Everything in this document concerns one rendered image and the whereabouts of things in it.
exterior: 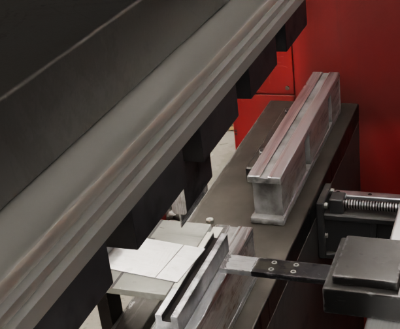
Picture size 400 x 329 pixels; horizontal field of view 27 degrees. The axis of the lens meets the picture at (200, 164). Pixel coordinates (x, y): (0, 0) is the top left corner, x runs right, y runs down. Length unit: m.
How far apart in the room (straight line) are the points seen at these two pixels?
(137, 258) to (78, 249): 0.85
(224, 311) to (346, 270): 0.22
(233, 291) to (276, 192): 0.28
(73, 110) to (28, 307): 0.10
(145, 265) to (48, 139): 0.82
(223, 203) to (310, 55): 0.51
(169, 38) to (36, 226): 0.17
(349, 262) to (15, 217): 0.78
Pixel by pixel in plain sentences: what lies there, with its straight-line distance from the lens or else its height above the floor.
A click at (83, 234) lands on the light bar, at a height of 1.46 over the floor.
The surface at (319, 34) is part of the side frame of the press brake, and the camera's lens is 1.87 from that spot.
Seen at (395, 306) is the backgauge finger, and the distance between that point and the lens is 1.02.
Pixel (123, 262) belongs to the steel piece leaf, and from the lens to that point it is 1.15.
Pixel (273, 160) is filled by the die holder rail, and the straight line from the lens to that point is 1.46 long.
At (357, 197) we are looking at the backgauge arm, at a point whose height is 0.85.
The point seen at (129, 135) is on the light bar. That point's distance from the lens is 0.34.
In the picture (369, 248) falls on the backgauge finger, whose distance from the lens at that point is 1.07.
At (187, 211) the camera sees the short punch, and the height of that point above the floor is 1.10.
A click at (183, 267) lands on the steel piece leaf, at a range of 1.12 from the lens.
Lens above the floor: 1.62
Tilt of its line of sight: 26 degrees down
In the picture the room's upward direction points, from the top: 7 degrees counter-clockwise
